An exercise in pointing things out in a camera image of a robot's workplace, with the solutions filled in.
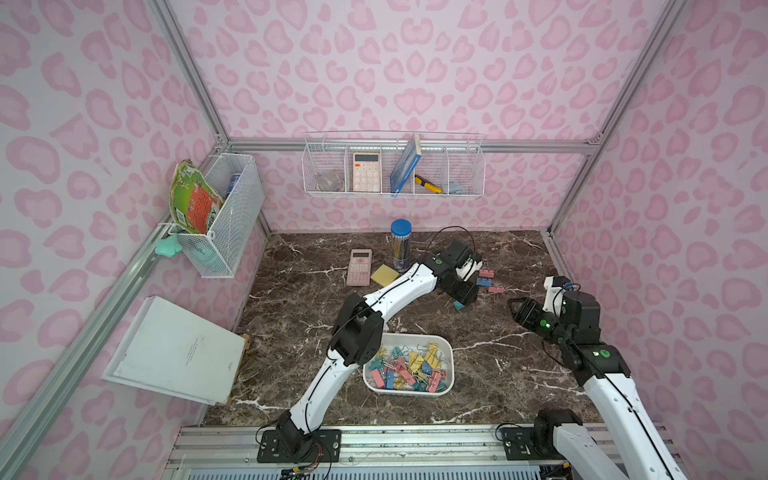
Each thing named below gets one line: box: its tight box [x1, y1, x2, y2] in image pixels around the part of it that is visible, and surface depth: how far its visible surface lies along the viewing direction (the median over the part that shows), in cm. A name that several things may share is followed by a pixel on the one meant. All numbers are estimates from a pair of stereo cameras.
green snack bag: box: [170, 159, 224, 235], surface depth 74 cm
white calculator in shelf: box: [353, 152, 380, 192], surface depth 97 cm
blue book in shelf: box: [390, 133, 422, 198], surface depth 90 cm
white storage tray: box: [362, 333, 455, 397], surface depth 83 cm
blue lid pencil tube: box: [390, 219, 413, 273], surface depth 98 cm
